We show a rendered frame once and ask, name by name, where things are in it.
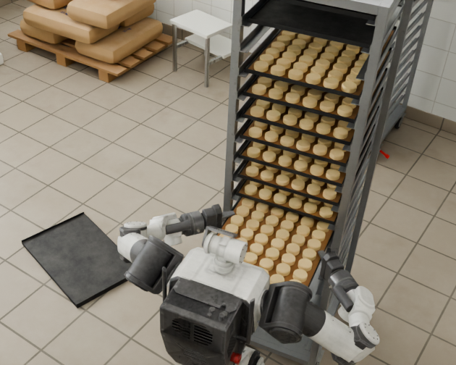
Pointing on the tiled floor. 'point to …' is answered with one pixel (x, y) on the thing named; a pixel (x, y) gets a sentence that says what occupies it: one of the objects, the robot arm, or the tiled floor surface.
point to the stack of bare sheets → (78, 258)
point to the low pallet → (68, 55)
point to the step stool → (203, 37)
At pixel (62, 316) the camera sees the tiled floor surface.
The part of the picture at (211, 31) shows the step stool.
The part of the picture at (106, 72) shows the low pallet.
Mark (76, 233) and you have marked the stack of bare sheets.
